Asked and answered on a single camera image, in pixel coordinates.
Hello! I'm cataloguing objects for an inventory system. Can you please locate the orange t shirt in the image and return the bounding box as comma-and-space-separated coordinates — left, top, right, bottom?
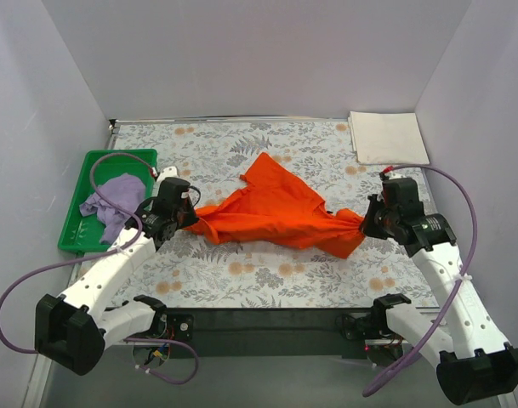
186, 153, 365, 258

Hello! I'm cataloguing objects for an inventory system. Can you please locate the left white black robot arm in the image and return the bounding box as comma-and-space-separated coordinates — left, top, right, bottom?
34, 177, 198, 375

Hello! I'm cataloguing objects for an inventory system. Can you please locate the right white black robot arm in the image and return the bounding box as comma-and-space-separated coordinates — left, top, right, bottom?
361, 176, 518, 405

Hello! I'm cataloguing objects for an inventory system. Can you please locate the purple t shirt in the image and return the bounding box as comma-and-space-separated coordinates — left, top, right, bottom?
79, 173, 145, 245

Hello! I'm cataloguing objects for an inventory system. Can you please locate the floral patterned table mat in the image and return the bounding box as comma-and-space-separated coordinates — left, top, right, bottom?
71, 121, 441, 309

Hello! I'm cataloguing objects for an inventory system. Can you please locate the folded white t shirt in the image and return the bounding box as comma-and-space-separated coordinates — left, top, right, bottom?
348, 111, 430, 165

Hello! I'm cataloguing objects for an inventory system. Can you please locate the green plastic bin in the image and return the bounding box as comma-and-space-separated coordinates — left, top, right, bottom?
58, 149, 157, 253

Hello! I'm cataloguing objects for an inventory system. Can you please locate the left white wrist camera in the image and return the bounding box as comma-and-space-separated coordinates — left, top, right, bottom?
153, 166, 179, 182

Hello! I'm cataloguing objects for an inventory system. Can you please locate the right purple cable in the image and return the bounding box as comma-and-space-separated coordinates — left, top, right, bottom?
362, 164, 479, 397

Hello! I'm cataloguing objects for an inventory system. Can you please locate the purple cable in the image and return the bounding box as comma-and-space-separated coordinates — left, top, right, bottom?
362, 164, 479, 397
0, 151, 200, 386

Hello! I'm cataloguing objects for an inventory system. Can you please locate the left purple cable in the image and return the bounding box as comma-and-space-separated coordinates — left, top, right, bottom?
0, 151, 200, 386

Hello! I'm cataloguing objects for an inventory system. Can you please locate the aluminium frame rail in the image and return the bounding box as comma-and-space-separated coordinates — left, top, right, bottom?
21, 354, 52, 408

